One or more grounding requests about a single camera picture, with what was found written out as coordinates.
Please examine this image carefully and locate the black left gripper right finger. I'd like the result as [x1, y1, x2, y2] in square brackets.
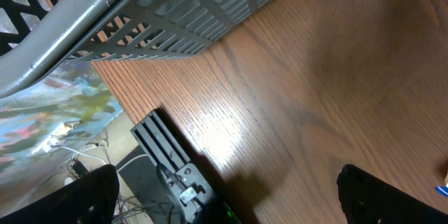
[337, 164, 447, 224]

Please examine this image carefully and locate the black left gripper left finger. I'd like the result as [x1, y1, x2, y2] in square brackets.
[1, 164, 119, 224]

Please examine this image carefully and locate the white power strip on floor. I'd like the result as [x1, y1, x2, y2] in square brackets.
[31, 121, 80, 155]

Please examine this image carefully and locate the colourful patterned floor mat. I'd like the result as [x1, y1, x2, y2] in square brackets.
[1, 62, 122, 208]

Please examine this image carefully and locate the grey plastic mesh basket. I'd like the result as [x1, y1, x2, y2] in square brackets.
[1, 0, 270, 97]

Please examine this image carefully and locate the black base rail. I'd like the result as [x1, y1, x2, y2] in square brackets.
[131, 108, 242, 224]

